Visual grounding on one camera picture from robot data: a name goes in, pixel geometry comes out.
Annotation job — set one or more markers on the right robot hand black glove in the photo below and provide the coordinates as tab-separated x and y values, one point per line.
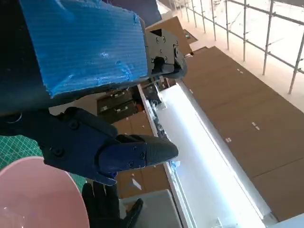
102	209

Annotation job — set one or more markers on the white metal railing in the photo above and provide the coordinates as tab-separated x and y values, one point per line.
268	35

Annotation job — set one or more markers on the green cutting mat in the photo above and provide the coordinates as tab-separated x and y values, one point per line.
16	149

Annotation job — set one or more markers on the pink bowl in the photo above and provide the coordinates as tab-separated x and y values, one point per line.
35	197

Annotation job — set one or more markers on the long white bench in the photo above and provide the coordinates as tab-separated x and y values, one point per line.
202	154

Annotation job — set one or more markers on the pale grey box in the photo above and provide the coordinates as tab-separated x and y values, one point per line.
161	209

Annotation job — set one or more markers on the left robot hand blue tape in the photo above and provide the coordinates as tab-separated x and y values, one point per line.
83	47

